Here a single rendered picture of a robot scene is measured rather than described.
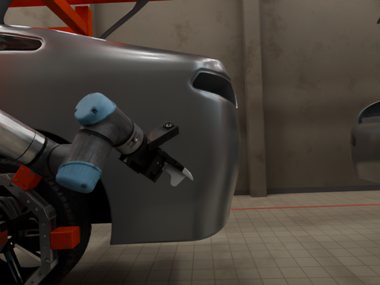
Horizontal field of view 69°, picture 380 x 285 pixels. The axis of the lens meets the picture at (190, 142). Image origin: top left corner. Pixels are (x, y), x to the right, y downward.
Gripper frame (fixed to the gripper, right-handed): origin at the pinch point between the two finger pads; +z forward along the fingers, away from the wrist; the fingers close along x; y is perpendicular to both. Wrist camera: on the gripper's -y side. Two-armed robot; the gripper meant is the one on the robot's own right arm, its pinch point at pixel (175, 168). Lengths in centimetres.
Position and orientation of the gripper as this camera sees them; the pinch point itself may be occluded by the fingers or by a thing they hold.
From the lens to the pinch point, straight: 83.2
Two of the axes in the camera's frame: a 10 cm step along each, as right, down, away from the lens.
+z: 4.3, 4.9, 7.6
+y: -5.1, 8.3, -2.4
